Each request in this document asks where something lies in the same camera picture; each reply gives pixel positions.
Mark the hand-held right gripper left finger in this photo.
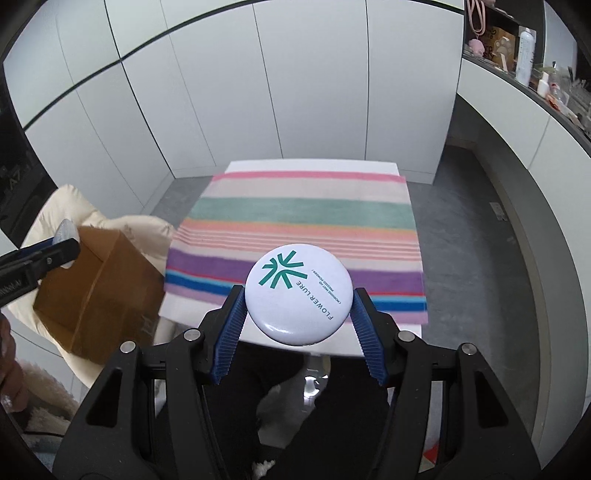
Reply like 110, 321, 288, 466
53, 285, 250, 480

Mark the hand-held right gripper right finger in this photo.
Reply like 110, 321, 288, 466
349, 287, 541, 480

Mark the brown cardboard box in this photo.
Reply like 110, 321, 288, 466
33, 225, 167, 367

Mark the white round compact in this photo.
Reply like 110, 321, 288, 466
245, 243, 355, 346

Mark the person's left hand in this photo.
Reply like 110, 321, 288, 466
0, 318, 28, 408

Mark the cream cushioned chair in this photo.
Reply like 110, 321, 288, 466
9, 185, 178, 393

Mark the fluffy white garment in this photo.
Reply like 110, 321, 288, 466
18, 360, 81, 462

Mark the striped colourful cloth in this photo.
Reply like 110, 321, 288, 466
164, 170, 428, 326

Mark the white curved counter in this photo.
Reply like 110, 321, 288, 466
455, 55, 591, 439

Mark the white panelled wardrobe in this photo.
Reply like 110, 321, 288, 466
4, 0, 465, 217

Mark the tall white bottle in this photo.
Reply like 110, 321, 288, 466
515, 28, 536, 86

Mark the brown printed box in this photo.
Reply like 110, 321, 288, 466
482, 25, 518, 65

